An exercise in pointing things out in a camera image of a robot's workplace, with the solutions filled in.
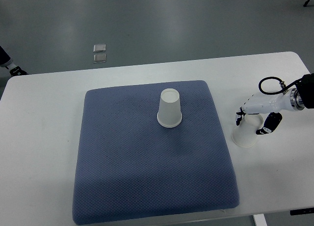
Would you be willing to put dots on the upper metal floor plate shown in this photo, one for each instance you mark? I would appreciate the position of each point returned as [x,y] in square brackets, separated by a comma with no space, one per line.
[99,48]

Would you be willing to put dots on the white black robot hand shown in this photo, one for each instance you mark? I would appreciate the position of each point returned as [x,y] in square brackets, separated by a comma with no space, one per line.
[260,103]

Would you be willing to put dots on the white paper cup on cushion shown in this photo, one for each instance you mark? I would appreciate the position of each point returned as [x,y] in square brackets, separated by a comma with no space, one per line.
[169,114]

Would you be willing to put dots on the person's dark trouser leg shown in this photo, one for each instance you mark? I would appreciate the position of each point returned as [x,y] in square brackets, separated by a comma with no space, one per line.
[5,59]

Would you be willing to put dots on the metal floor plate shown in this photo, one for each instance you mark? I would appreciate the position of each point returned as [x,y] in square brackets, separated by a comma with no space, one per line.
[99,48]
[100,58]

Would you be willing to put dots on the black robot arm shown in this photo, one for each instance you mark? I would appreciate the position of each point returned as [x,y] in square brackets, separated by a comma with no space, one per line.
[305,87]

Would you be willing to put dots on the lower metal floor plate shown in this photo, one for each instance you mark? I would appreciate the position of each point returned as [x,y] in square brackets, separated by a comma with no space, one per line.
[100,58]

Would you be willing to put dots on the white table leg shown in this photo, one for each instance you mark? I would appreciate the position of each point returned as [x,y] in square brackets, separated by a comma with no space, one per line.
[259,220]

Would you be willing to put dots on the blue textured cushion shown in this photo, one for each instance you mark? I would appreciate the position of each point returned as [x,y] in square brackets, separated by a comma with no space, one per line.
[129,166]

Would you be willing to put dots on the black table control panel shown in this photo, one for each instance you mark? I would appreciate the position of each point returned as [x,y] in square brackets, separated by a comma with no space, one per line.
[302,211]

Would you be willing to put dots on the white paper cup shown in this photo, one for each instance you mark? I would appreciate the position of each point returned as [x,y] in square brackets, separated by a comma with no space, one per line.
[169,114]
[244,135]

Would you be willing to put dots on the black sneaker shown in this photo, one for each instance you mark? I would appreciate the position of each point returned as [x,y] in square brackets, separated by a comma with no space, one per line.
[17,71]

